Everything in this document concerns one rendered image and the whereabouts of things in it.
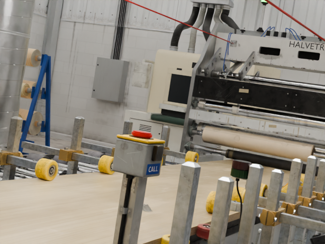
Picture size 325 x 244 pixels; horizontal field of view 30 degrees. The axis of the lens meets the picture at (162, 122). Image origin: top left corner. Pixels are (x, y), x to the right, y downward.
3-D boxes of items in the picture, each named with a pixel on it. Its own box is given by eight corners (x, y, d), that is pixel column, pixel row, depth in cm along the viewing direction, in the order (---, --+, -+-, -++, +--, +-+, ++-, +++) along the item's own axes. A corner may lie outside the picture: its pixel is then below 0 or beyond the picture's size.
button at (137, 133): (155, 142, 117) (156, 133, 116) (145, 142, 113) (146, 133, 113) (137, 138, 118) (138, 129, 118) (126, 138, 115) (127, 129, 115)
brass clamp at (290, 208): (302, 214, 237) (304, 202, 236) (293, 219, 224) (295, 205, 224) (287, 211, 239) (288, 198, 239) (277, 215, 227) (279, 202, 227)
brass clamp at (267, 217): (285, 222, 214) (287, 208, 214) (274, 227, 202) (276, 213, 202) (268, 218, 217) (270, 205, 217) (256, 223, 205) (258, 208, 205)
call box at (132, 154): (159, 179, 118) (165, 140, 117) (142, 182, 111) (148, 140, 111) (128, 172, 121) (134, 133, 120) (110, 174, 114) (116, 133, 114)
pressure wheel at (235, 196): (249, 184, 243) (242, 196, 237) (250, 200, 247) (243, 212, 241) (235, 181, 245) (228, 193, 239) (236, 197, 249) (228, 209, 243)
